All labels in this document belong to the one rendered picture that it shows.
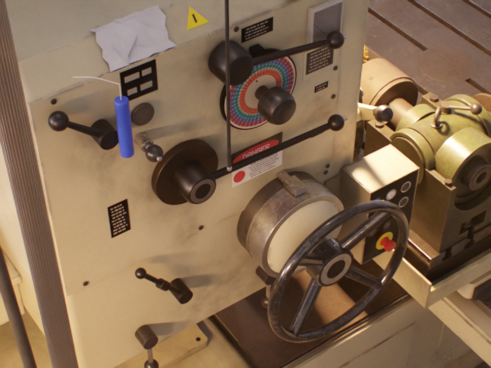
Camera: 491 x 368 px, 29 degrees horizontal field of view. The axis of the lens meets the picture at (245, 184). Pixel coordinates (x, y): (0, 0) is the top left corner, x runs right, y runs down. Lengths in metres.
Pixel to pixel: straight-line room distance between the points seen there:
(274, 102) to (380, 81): 0.82
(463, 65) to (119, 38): 1.72
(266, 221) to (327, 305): 0.90
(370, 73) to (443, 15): 0.86
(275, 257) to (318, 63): 0.43
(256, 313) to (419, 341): 0.63
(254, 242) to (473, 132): 0.69
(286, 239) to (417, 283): 0.63
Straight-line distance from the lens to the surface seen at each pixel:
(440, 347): 3.37
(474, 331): 2.83
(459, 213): 2.51
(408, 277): 2.62
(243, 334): 2.83
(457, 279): 2.65
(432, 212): 2.51
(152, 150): 1.74
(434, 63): 3.20
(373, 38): 3.29
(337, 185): 2.26
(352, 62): 2.06
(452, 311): 2.86
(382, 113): 2.16
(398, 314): 3.01
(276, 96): 1.83
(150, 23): 1.72
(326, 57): 1.98
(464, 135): 2.46
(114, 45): 1.69
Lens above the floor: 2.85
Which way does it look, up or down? 43 degrees down
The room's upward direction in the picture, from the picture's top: straight up
